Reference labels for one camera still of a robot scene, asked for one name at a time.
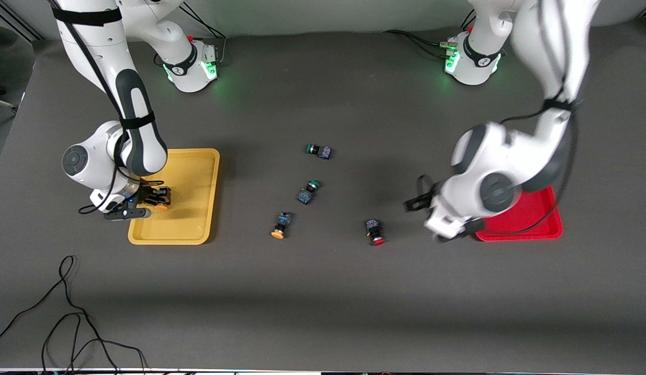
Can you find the red push button switch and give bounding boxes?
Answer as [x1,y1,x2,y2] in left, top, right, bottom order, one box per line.
[364,218,386,247]

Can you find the yellow plastic tray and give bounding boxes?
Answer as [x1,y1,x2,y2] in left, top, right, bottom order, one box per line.
[128,148,220,245]

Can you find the red plastic tray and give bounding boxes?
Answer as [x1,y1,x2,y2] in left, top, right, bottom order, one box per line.
[474,185,564,242]

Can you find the dark grey table mat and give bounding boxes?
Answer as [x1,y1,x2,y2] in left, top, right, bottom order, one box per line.
[0,23,646,373]

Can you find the thin black loose cable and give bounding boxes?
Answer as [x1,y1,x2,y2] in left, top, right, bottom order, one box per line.
[0,255,147,373]

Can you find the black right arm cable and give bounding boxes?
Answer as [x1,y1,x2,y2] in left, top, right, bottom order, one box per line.
[49,0,167,215]

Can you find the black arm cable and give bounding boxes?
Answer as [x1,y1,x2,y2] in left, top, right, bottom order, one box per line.
[414,0,581,238]
[49,0,167,215]

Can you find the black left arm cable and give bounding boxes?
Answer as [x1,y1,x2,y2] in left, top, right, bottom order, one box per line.
[414,0,581,238]

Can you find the black left base cables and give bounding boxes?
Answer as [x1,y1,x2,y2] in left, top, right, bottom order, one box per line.
[382,11,478,58]

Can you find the black base cables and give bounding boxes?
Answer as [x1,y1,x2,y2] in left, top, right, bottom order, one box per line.
[382,11,478,58]
[154,4,228,68]

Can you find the black right base cables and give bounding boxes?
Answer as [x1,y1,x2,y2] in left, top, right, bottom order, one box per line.
[154,4,228,68]

